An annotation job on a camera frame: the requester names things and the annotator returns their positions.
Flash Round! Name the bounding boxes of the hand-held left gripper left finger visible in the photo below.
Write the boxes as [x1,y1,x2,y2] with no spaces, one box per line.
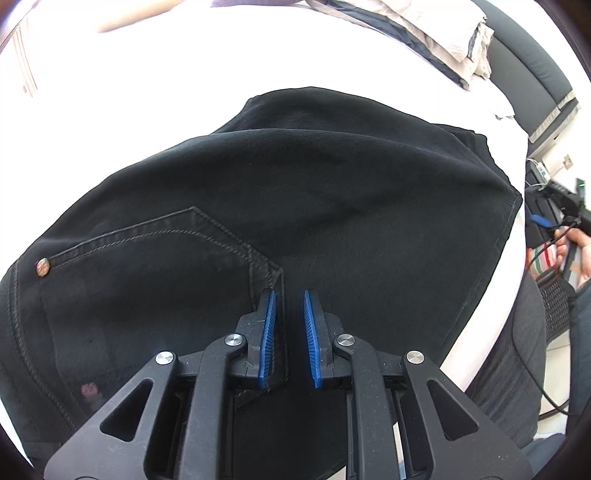
[44,288,289,480]

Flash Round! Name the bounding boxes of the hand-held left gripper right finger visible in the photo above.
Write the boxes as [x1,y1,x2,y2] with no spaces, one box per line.
[302,288,536,480]

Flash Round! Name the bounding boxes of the black pants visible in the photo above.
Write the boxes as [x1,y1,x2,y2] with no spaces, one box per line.
[0,85,525,480]

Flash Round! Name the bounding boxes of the person's right hand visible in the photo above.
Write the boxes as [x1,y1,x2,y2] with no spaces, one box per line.
[553,226,591,283]

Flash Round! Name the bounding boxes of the black mesh panel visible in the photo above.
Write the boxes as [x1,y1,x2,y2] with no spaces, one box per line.
[538,274,575,344]

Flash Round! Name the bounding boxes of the person's leg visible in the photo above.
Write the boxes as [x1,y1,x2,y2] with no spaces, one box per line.
[524,277,591,480]

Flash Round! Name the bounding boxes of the grey fabric bed base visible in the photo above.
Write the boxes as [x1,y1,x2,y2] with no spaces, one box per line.
[464,276,549,450]

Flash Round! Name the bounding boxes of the dark grey padded headboard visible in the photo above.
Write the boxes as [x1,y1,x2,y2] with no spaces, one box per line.
[471,0,581,145]

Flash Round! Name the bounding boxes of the folded beige garments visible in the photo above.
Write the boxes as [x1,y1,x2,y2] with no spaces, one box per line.
[305,0,496,91]

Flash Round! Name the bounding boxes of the white bed sheet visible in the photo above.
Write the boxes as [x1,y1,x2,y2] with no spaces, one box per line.
[0,0,531,469]

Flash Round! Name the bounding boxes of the purple cloth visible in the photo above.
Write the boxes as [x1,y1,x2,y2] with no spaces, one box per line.
[211,0,303,10]

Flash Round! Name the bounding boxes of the tan cylindrical object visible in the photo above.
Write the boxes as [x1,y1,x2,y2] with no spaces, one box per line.
[96,0,186,34]

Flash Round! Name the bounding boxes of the beige striped cloth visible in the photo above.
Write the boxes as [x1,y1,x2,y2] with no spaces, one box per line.
[10,25,41,97]

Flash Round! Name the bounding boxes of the black cable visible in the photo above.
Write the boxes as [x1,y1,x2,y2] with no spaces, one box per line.
[512,240,571,418]

